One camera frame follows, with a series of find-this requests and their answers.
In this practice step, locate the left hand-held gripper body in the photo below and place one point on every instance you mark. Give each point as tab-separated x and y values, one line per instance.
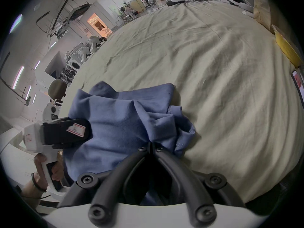
33	136

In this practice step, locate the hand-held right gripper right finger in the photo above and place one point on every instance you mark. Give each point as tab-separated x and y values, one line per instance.
180	168

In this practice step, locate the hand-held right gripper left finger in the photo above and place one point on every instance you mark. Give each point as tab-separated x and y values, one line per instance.
123	168

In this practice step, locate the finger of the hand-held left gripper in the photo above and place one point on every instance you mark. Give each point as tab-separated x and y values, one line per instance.
68	133

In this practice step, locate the blue shirt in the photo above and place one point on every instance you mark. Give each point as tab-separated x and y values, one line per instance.
118	117

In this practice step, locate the person's left hand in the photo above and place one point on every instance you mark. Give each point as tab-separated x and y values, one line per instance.
39	158

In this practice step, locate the olive round office chair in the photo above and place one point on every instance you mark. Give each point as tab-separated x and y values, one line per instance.
57	89

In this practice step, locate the white washing machine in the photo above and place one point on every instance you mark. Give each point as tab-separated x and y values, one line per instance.
75	64

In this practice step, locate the bed with beige sheet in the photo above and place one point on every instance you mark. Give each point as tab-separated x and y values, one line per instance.
213	84

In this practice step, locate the white robot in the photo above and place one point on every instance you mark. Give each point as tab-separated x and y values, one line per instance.
93	43

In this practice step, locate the phone with red screen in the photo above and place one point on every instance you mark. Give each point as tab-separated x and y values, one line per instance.
298	82

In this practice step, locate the spare white hand-held gripper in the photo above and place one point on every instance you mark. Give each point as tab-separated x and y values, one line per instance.
239	2

